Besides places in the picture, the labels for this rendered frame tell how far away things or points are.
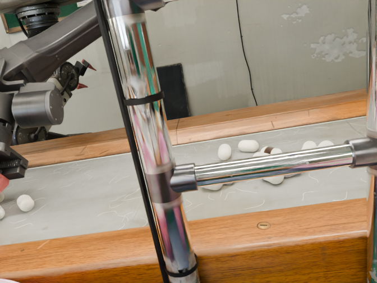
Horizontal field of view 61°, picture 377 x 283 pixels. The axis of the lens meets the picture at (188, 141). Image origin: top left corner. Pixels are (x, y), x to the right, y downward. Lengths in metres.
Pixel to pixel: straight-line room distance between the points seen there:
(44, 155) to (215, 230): 0.48
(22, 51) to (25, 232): 0.31
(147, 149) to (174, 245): 0.07
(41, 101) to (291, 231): 0.41
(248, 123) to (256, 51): 1.88
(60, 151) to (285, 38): 2.04
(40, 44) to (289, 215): 0.50
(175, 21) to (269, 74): 0.80
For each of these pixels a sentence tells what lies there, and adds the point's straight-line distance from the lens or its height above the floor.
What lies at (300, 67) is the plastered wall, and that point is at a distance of 2.53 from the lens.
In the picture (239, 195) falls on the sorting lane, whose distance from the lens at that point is 0.40.
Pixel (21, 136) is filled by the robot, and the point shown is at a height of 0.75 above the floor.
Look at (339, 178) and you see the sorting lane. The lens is 0.43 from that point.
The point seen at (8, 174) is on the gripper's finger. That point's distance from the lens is 0.55.
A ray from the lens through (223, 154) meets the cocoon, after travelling 0.49.
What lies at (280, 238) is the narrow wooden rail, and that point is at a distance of 0.28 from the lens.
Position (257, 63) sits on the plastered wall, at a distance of 2.49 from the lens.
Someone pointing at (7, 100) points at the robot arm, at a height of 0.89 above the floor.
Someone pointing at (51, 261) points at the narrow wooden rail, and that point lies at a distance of 0.33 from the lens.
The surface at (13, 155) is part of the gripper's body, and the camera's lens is 0.53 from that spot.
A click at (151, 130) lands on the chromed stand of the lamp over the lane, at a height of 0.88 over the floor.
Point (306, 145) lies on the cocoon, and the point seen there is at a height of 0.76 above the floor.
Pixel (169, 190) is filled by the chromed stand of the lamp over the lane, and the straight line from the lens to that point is 0.22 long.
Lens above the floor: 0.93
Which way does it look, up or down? 18 degrees down
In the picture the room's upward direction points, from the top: 11 degrees counter-clockwise
